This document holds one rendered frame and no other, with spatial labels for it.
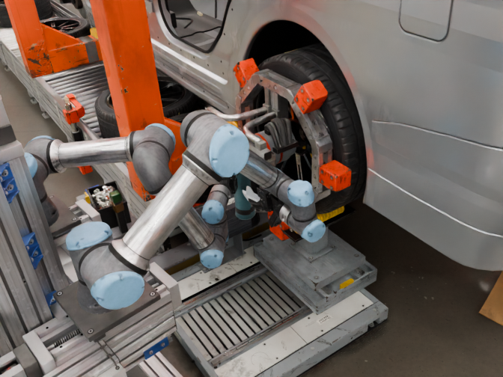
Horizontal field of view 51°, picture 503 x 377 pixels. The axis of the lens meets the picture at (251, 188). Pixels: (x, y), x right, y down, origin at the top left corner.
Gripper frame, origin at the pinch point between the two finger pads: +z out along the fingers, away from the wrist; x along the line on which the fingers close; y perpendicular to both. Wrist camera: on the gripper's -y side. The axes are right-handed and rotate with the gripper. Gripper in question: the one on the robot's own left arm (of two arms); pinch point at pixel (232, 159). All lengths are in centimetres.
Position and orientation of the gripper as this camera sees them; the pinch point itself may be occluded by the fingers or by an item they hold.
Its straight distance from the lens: 212.9
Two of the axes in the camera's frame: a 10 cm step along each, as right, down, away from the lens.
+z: 1.9, -5.6, 8.1
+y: 0.6, 8.3, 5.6
